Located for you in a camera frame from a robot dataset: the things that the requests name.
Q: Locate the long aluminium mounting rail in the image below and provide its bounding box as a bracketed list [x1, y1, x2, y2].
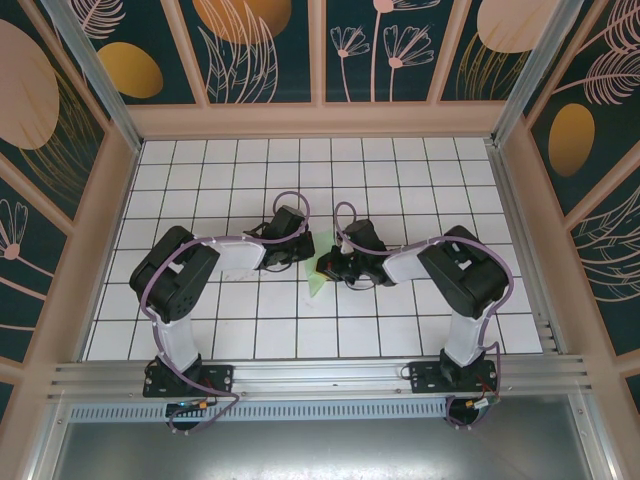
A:
[47, 353, 594, 402]

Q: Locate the small controller circuit board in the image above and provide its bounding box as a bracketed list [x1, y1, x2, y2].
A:
[164, 398, 214, 419]
[462, 397, 503, 416]

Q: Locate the light green cloth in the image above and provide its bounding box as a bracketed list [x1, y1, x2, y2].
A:
[302, 227, 347, 300]

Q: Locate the aluminium frame post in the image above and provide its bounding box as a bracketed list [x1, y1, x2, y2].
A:
[40, 0, 146, 154]
[490, 0, 587, 147]

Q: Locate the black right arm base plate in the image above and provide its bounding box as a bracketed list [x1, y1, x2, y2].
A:
[408, 360, 501, 395]

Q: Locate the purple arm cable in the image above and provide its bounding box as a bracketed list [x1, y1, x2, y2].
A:
[333, 201, 516, 432]
[139, 191, 314, 437]

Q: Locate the grey metal sheet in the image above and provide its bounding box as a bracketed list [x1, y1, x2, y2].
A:
[29, 419, 616, 480]

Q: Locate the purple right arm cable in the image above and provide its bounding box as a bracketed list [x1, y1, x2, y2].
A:
[333, 201, 516, 432]

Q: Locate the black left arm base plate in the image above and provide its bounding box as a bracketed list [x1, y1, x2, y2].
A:
[143, 363, 236, 399]

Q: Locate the aluminium side rail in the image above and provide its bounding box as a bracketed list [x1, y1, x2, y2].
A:
[487, 142, 569, 355]

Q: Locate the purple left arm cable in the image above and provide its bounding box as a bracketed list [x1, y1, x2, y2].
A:
[139, 191, 314, 437]

